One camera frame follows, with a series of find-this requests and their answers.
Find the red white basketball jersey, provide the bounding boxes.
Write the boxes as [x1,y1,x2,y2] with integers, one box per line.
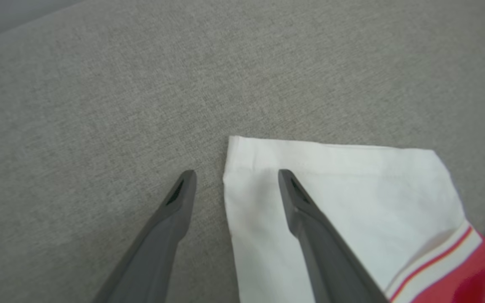
[222,135,485,303]

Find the grey fabric sofa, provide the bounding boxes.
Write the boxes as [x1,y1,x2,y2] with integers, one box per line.
[0,0,485,303]

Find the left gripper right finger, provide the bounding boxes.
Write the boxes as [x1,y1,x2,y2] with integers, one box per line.
[278,169,389,303]

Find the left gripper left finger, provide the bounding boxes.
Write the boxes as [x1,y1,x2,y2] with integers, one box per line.
[93,169,198,303]

